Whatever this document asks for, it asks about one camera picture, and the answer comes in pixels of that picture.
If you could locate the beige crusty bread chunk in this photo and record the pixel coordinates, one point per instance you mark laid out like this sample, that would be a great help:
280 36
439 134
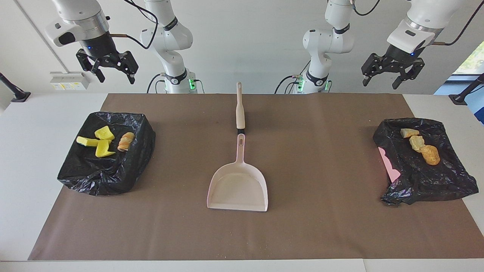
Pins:
126 141

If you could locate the brown paper table mat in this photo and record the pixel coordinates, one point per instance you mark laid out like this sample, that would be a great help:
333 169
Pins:
242 234

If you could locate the black camera stand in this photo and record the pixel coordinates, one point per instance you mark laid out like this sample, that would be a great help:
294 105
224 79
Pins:
459 99
20 96

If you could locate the pale pink plastic dustpan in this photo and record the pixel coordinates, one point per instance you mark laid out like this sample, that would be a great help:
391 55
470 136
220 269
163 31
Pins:
238 189

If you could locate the pink plastic bin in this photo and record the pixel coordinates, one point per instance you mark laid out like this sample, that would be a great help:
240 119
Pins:
389 166

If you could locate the black plastic trash bag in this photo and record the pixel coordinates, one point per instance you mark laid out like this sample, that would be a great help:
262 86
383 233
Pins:
106 177
423 181

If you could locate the brown breaded nugget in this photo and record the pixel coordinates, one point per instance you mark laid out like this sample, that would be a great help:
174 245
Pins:
431 155

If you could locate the yellow sponge piece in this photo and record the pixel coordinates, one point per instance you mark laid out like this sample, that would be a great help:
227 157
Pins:
87 141
104 149
104 133

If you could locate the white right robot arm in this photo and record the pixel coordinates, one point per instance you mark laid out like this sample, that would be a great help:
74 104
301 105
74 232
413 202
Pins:
170 37

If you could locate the orange striped croissant piece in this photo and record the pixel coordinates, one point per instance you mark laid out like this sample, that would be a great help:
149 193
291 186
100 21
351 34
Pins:
416 142
409 132

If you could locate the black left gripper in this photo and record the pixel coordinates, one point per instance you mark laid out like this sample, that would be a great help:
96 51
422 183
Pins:
397 56

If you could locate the window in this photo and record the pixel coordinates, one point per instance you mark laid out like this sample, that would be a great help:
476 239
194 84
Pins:
474 62

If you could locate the white wall socket box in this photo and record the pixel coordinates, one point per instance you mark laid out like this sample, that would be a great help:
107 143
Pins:
70 81

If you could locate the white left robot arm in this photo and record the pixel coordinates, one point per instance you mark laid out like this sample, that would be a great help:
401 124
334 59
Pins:
321 41

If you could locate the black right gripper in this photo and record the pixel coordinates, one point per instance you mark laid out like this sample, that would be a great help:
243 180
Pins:
100 49

